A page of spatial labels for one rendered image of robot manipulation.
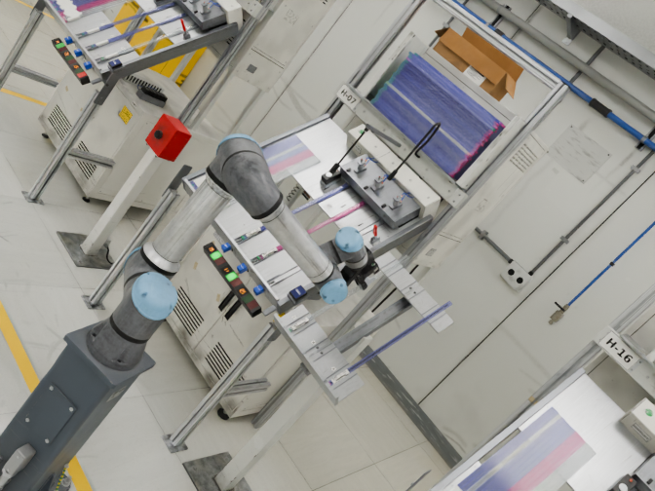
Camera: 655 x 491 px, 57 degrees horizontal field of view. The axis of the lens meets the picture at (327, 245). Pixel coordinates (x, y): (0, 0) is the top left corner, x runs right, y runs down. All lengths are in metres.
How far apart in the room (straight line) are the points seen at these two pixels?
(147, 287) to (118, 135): 1.83
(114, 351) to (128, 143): 1.82
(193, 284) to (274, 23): 1.43
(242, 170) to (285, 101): 3.36
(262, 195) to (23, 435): 0.93
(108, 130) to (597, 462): 2.66
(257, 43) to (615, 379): 2.30
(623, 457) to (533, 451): 0.29
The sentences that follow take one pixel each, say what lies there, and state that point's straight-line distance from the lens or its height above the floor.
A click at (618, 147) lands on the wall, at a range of 3.80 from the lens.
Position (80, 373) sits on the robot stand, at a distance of 1.69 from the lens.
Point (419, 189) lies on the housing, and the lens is 2.37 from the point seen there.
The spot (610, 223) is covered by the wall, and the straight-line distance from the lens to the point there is 3.72.
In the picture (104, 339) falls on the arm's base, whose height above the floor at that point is 0.60.
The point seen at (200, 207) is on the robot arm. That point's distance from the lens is 1.59.
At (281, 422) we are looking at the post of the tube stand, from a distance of 2.23.
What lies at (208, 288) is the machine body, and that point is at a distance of 2.72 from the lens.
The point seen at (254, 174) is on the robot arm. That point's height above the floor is 1.17.
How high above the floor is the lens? 1.55
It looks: 16 degrees down
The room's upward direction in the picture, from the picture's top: 41 degrees clockwise
